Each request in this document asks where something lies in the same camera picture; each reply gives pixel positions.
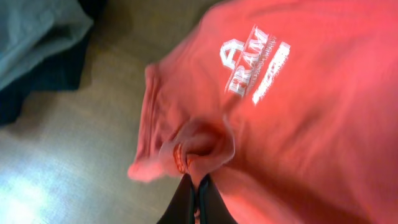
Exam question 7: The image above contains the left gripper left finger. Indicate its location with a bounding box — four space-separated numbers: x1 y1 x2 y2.
157 174 195 224

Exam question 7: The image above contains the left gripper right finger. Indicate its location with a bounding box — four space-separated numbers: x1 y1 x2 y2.
198 175 237 224

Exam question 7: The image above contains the red t-shirt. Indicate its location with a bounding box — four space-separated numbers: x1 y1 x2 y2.
128 0 397 223

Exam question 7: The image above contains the grey folded garment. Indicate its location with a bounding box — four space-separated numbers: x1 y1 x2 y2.
1 0 93 89

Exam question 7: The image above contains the black folded garment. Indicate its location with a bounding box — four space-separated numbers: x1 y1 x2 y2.
1 0 107 126

